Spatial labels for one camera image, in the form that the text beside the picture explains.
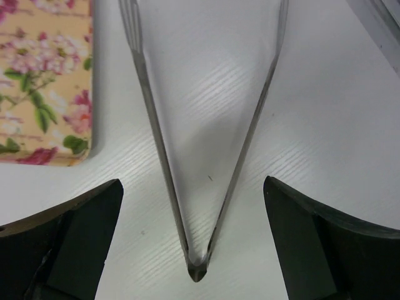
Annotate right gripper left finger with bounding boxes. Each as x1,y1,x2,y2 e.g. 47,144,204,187
1,179,124,299

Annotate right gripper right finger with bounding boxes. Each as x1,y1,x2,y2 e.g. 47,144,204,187
263,176,399,299

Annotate metal tongs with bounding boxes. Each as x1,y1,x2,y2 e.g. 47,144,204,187
119,1,289,283

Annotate floral rectangular tray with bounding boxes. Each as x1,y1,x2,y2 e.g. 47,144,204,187
1,1,94,166

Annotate metal table rail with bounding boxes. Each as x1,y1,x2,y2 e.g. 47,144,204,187
347,0,399,76

